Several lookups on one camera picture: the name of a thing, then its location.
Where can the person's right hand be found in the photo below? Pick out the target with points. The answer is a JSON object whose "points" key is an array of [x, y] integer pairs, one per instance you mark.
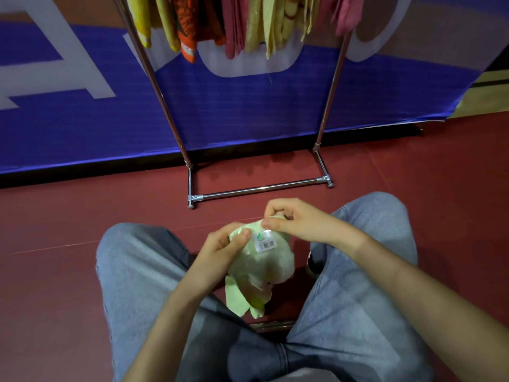
{"points": [[314, 226]]}

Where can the person's left hand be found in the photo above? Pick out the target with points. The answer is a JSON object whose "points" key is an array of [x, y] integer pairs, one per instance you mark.
{"points": [[216, 258]]}

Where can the light green towel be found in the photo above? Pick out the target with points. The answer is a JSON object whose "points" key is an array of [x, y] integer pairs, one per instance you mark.
{"points": [[262, 270]]}

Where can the metal towel rack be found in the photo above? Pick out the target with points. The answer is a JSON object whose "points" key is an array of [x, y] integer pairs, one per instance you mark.
{"points": [[258, 189]]}

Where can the pale yellow striped towel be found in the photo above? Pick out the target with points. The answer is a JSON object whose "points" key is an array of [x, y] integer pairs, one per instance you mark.
{"points": [[294, 15]]}

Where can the pink towel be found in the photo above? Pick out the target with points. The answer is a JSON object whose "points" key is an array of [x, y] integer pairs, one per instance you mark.
{"points": [[232, 27], [350, 13]]}

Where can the orange brown patterned towel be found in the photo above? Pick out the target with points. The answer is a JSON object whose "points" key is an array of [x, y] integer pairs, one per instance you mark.
{"points": [[189, 31]]}

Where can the yellow patterned towel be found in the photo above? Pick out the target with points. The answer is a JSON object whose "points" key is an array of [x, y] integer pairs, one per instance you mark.
{"points": [[141, 19]]}

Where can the person's right forearm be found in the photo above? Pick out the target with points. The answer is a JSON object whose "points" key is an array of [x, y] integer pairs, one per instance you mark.
{"points": [[433, 306]]}

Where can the person's left forearm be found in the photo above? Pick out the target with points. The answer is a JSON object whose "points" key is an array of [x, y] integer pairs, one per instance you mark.
{"points": [[163, 338]]}

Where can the person's right shoe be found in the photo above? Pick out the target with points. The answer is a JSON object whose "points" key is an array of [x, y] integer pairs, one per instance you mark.
{"points": [[314, 266]]}

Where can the person's grey trousers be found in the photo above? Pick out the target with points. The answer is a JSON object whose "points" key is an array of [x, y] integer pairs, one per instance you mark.
{"points": [[139, 274]]}

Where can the person's white shirt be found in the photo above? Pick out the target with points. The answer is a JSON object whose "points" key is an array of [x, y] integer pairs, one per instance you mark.
{"points": [[310, 375]]}

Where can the chrome metal bar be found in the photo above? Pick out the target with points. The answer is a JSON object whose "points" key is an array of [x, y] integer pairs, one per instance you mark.
{"points": [[274, 326]]}

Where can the blue printed banner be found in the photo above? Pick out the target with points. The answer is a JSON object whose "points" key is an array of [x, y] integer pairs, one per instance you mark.
{"points": [[79, 127]]}

